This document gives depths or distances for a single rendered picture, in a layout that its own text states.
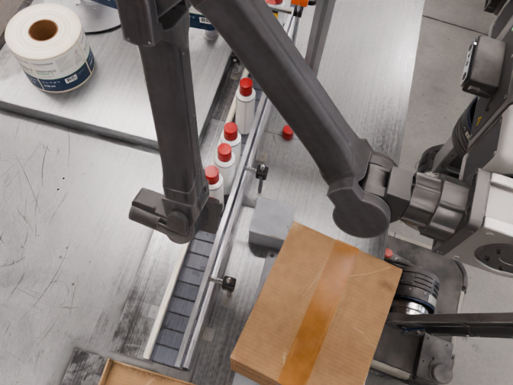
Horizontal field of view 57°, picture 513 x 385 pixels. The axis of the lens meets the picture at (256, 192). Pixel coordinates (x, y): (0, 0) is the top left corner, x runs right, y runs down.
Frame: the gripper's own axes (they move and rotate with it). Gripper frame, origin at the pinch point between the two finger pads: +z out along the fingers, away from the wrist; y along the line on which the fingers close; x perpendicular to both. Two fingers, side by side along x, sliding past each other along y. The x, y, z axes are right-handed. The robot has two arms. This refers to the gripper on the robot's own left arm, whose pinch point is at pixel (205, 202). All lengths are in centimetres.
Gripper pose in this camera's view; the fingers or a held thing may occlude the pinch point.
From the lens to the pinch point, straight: 104.9
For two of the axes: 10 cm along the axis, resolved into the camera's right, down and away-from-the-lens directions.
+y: -9.6, -2.5, 0.8
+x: -2.2, 9.4, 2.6
